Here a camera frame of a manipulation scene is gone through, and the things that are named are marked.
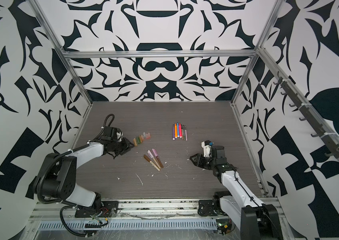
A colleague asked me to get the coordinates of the aluminium front rail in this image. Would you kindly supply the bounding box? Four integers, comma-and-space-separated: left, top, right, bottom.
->
28, 196, 286, 223

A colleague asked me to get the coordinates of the purple marker pen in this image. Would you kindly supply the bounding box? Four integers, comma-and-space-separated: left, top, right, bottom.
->
172, 125, 177, 141

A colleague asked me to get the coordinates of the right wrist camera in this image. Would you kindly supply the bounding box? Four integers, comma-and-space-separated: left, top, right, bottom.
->
202, 141, 213, 158

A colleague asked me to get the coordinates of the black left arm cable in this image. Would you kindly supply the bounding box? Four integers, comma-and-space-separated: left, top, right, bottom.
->
59, 206, 109, 238

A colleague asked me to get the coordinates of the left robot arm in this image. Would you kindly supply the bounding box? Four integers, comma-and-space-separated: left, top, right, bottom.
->
33, 114, 134, 214

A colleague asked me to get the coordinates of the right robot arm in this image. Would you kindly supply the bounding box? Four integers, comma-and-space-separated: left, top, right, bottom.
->
190, 141, 283, 240

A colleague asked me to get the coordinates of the green circuit board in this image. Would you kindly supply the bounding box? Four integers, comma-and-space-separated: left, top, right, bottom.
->
216, 219, 236, 235

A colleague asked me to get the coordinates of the pink highlighter pen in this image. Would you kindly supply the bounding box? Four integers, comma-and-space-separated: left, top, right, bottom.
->
178, 123, 183, 139

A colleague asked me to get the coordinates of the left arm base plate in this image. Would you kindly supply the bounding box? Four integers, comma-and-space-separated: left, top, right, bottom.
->
74, 201, 119, 218

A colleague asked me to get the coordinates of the white cable duct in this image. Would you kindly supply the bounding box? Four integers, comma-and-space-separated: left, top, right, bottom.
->
38, 219, 217, 231

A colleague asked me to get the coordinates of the pink cap brown pen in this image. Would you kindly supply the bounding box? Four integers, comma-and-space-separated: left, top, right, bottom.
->
152, 149, 163, 168

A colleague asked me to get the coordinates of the blue highlighter pen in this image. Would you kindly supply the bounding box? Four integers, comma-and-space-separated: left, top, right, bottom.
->
176, 122, 180, 138

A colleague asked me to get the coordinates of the light pink cap pen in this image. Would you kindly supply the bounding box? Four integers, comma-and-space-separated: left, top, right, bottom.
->
147, 150, 161, 170

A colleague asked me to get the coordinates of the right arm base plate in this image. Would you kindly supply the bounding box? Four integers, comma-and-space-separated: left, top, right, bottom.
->
198, 200, 226, 217

